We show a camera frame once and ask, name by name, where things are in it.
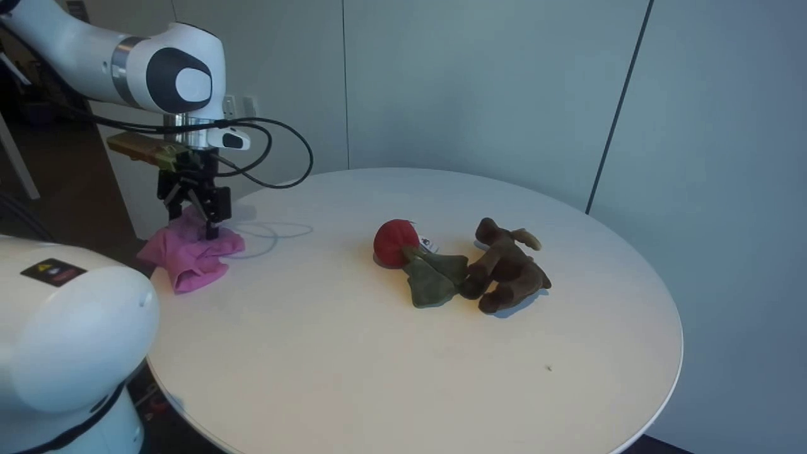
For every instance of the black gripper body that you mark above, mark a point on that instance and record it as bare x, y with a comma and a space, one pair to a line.
193, 172

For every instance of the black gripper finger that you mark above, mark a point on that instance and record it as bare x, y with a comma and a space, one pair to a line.
174, 205
216, 215

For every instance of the pink shirt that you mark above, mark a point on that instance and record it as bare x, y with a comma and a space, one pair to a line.
193, 256

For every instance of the red turnip plush toy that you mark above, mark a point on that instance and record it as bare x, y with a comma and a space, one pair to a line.
395, 244

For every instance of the brown moose plush toy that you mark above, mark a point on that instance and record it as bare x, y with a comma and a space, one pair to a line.
507, 268

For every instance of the slanted white furniture leg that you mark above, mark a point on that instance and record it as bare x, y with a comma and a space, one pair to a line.
18, 166

